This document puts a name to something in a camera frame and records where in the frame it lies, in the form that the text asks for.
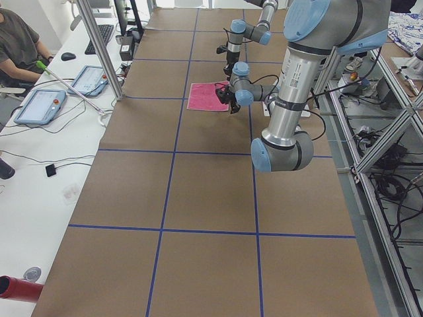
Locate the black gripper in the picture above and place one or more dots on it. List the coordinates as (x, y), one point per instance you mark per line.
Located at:
(230, 99)
(229, 60)

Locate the pink and grey towel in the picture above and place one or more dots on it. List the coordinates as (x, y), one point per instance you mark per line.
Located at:
(203, 97)

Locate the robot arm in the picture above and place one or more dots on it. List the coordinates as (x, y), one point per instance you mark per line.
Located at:
(240, 30)
(313, 29)

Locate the black power adapter box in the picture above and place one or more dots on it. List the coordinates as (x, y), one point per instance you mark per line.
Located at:
(127, 48)

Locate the far blue teach pendant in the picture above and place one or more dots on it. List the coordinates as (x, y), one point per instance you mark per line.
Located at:
(90, 81)

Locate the blue teach pendant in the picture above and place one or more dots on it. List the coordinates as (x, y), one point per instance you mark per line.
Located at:
(90, 81)
(41, 107)

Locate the black computer mouse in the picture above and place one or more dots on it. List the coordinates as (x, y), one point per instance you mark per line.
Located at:
(67, 56)

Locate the green tipped metal rod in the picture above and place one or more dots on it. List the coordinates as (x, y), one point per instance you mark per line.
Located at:
(40, 65)

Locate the near blue teach pendant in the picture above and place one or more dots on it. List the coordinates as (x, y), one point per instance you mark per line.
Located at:
(41, 107)

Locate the small black square pad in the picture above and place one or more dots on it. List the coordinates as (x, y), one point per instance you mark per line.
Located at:
(51, 170)

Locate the seated person in grey shirt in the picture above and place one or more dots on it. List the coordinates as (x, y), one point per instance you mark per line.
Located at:
(21, 49)

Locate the round metal desk grommet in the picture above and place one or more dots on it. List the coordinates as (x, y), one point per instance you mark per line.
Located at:
(32, 274)

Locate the red cylinder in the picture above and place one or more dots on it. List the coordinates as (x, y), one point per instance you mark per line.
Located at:
(20, 289)

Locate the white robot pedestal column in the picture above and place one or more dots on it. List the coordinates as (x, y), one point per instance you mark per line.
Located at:
(273, 101)

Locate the aluminium frame rack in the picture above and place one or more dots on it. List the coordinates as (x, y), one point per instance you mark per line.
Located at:
(376, 131)

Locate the aluminium frame post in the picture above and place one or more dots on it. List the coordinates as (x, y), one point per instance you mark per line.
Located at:
(100, 47)

